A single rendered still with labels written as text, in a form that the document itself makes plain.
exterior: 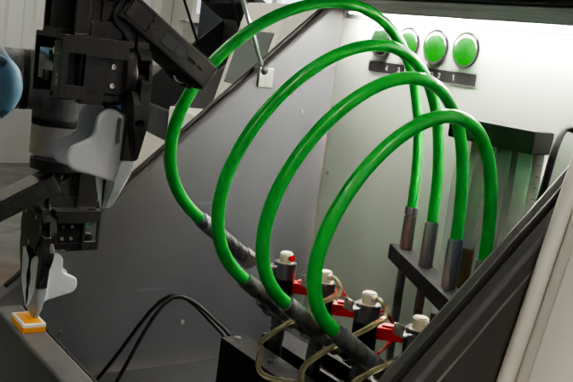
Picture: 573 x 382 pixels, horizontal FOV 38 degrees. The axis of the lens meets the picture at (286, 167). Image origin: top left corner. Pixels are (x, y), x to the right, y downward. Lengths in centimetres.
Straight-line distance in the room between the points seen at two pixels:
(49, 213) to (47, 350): 17
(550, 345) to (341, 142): 72
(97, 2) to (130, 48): 5
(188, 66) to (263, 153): 62
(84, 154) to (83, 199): 39
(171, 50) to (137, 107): 7
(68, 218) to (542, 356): 61
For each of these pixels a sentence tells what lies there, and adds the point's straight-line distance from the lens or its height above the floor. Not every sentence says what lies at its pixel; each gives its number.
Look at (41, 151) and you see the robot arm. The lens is 108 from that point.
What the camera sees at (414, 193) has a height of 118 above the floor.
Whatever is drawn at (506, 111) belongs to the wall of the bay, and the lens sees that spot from 116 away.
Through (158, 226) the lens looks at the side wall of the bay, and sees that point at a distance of 130.
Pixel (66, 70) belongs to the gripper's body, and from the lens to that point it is 72.
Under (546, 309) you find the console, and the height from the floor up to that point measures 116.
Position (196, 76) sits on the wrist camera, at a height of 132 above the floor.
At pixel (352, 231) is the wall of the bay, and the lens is 138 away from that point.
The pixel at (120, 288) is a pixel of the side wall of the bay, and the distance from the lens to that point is 130.
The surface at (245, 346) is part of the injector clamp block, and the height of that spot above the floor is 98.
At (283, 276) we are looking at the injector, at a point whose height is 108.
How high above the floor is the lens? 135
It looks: 8 degrees down
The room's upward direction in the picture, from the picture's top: 7 degrees clockwise
